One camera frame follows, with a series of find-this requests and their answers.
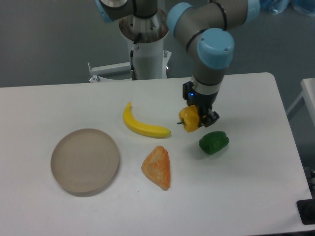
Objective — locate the blue plastic bags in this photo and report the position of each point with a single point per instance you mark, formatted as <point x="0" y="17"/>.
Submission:
<point x="274" y="7"/>

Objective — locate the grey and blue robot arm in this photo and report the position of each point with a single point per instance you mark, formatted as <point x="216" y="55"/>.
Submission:
<point x="203" y="32"/>

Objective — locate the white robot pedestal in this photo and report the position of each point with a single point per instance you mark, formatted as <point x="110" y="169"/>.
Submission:
<point x="147" y="54"/>

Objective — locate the yellow bell pepper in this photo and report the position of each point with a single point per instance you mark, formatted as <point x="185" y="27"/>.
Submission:
<point x="189" y="118"/>

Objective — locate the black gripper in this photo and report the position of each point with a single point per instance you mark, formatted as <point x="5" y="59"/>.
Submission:
<point x="204" y="103"/>

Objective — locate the white side table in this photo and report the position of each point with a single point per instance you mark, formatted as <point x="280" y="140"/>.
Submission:
<point x="306" y="96"/>

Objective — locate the beige round plate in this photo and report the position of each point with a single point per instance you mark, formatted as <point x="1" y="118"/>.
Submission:
<point x="85" y="161"/>

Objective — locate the orange triangular bread slice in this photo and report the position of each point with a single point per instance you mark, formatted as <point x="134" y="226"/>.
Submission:
<point x="156" y="167"/>

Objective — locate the green bell pepper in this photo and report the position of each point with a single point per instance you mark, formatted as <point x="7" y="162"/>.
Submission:
<point x="213" y="142"/>

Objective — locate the black device at edge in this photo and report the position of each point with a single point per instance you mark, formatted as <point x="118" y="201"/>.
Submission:
<point x="306" y="209"/>

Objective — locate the yellow banana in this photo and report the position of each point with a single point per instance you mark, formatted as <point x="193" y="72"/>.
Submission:
<point x="141" y="128"/>

